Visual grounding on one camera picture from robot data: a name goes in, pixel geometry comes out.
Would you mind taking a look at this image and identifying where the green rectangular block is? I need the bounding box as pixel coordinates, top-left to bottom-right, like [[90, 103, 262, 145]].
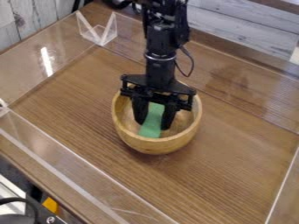
[[138, 102, 165, 138]]

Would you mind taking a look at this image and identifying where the yellow tag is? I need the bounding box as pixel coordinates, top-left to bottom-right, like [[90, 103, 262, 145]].
[[42, 197, 59, 214]]

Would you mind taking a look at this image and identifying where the brown wooden bowl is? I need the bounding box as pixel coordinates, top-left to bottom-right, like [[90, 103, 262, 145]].
[[111, 76, 203, 156]]

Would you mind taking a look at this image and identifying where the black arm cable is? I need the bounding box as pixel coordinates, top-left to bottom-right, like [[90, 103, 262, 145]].
[[174, 45, 197, 79]]

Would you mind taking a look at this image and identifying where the clear acrylic tray wall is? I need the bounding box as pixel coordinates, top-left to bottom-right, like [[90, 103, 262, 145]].
[[0, 99, 179, 224]]

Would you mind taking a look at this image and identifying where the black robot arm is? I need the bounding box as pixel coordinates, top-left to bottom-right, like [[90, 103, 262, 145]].
[[121, 0, 197, 130]]

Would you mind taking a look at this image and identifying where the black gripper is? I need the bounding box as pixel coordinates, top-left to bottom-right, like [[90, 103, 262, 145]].
[[121, 74, 197, 130]]

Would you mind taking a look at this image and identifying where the clear acrylic corner bracket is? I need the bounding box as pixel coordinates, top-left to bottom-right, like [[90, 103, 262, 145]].
[[75, 11, 118, 46]]

